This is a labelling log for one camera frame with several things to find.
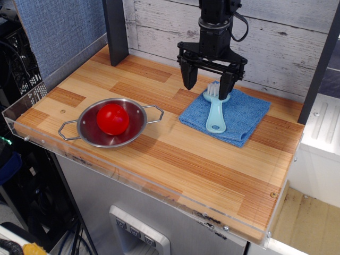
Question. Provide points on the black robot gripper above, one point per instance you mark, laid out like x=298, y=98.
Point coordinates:
x=212, y=53

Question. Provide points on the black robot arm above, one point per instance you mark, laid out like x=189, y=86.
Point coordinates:
x=216, y=12

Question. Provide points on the blue folded cloth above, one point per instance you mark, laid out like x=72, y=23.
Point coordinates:
x=242, y=113

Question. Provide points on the red ball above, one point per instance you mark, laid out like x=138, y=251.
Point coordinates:
x=112, y=119

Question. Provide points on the white plastic unit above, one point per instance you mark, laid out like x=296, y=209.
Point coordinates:
x=314, y=170

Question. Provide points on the stainless steel cabinet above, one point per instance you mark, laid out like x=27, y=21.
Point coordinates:
x=94, y=194

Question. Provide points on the grey button dispenser panel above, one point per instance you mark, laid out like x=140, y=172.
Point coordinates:
x=136, y=237

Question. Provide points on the black plastic crate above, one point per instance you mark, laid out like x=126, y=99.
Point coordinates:
x=19, y=68

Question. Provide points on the clear acrylic table guard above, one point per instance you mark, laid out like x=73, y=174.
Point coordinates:
x=211, y=179

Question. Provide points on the dark grey right post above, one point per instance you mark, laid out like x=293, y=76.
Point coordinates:
x=320, y=71

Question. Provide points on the dark grey post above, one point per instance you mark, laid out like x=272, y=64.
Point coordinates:
x=116, y=30
x=320, y=71

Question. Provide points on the dark grey left post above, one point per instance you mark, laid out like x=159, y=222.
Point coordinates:
x=116, y=30

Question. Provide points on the steel bowl with wire handles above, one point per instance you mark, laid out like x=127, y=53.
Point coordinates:
x=89, y=131

